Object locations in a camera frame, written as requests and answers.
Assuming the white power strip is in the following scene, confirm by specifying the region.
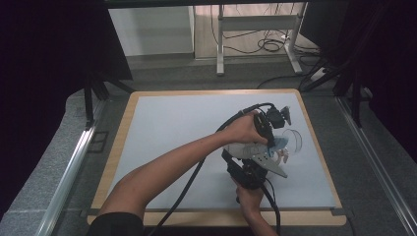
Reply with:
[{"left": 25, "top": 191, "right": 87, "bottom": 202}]
[{"left": 308, "top": 66, "right": 327, "bottom": 83}]

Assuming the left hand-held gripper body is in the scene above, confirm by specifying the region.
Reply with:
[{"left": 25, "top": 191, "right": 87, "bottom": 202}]
[{"left": 254, "top": 104, "right": 293, "bottom": 148}]

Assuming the black tripod stand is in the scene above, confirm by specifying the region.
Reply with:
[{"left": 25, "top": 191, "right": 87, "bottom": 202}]
[
  {"left": 300, "top": 57, "right": 366, "bottom": 130},
  {"left": 82, "top": 70, "right": 136, "bottom": 130}
]

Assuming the person's left hand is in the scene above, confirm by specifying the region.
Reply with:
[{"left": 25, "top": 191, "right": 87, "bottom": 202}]
[{"left": 216, "top": 110, "right": 268, "bottom": 147}]

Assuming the black sleeve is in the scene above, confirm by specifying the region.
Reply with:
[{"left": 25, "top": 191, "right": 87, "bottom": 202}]
[{"left": 86, "top": 211, "right": 146, "bottom": 236}]

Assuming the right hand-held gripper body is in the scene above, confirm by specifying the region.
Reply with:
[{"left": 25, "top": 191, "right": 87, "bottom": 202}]
[{"left": 221, "top": 148, "right": 289, "bottom": 192}]

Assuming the white panel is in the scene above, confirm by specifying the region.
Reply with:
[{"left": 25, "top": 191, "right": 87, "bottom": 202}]
[{"left": 107, "top": 5, "right": 195, "bottom": 57}]

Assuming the white metal desk frame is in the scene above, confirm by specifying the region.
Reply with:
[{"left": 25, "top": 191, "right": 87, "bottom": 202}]
[{"left": 215, "top": 2, "right": 305, "bottom": 77}]

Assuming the person's right hand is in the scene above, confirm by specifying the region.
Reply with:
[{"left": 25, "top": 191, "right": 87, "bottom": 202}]
[{"left": 232, "top": 177, "right": 266, "bottom": 214}]

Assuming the dark curtain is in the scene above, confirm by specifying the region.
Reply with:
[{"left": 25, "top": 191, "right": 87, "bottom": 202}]
[
  {"left": 303, "top": 0, "right": 417, "bottom": 156},
  {"left": 0, "top": 0, "right": 133, "bottom": 217}
]

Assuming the right hand-held gripper cable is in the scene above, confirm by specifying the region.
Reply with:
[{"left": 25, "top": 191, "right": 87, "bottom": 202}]
[{"left": 260, "top": 178, "right": 283, "bottom": 236}]

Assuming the wooden board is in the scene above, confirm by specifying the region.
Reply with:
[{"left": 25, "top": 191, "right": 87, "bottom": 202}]
[{"left": 87, "top": 88, "right": 348, "bottom": 228}]

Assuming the bundle of black floor cables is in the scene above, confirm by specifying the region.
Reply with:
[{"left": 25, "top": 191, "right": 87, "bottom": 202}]
[{"left": 209, "top": 3, "right": 322, "bottom": 56}]

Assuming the aluminium rail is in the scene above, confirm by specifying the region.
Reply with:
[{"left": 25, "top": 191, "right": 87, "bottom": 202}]
[
  {"left": 33, "top": 126, "right": 100, "bottom": 236},
  {"left": 336, "top": 97, "right": 417, "bottom": 232}
]

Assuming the white table mat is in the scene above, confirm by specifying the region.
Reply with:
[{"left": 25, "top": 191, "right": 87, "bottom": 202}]
[{"left": 106, "top": 91, "right": 338, "bottom": 210}]

